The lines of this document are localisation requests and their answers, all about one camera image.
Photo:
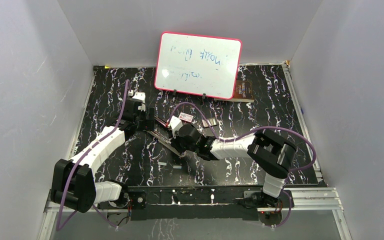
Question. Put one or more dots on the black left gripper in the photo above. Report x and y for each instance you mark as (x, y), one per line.
(147, 124)

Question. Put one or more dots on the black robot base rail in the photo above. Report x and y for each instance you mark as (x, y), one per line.
(246, 202)

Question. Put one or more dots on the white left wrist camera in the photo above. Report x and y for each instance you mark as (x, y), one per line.
(140, 96)

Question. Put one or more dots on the cardboard staple box tray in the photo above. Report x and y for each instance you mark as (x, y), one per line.
(210, 122)

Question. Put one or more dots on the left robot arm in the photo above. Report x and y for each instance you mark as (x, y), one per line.
(73, 183)

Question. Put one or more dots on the red white staple box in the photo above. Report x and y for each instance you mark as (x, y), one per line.
(186, 117)

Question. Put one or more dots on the brown Three Days book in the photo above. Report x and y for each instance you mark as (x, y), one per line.
(243, 92)

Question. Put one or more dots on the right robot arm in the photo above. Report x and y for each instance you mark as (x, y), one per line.
(272, 152)

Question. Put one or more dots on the pink framed whiteboard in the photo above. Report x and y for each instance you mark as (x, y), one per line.
(198, 65)

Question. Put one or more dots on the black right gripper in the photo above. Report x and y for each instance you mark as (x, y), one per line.
(175, 143)

